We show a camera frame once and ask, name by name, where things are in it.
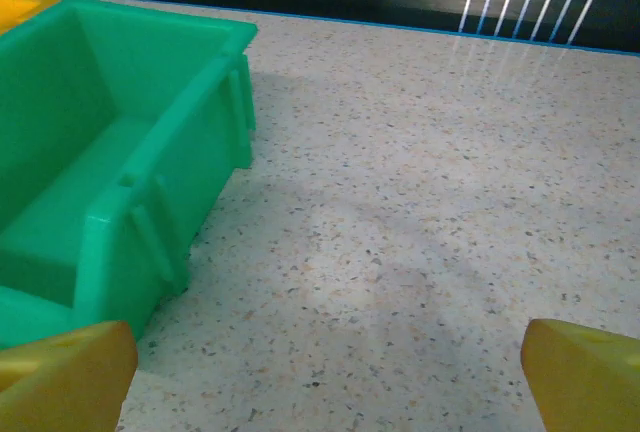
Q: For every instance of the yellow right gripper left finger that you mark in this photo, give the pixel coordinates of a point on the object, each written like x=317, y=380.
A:
x=65, y=382

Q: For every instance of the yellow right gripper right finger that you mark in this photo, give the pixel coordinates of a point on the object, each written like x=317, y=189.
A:
x=590, y=382

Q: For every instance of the green plastic bin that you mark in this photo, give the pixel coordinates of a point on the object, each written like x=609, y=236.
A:
x=175, y=152

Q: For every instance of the yellow plastic bin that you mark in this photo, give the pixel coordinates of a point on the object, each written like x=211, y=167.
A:
x=15, y=9

